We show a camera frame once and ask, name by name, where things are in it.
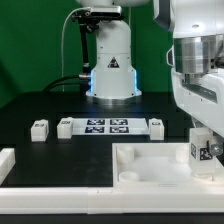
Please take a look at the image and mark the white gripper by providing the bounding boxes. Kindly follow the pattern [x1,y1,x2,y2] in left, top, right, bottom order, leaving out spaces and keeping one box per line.
[171,68,224,156]

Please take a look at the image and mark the white square tabletop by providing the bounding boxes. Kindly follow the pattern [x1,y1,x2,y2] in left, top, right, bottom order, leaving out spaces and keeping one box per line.
[112,143,224,187]

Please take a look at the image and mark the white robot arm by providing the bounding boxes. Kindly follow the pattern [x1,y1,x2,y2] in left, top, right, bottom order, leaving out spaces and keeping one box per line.
[76,0,224,156]

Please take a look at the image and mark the white U-shaped obstacle fence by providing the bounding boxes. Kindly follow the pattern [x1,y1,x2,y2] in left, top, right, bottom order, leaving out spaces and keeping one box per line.
[0,148,224,214]

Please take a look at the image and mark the white marker base plate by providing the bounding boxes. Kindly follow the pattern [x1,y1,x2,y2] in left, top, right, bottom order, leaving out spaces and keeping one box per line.
[73,118,149,135]

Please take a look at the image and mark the black cable bundle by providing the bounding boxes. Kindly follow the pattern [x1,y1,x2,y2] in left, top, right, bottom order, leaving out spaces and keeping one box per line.
[42,75,92,94]

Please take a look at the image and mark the black camera on stand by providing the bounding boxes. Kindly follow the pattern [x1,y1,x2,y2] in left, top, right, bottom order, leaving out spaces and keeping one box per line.
[72,6,124,77]

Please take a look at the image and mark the white cable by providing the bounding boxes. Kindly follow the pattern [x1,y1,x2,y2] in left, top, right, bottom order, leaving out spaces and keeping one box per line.
[60,7,92,93]

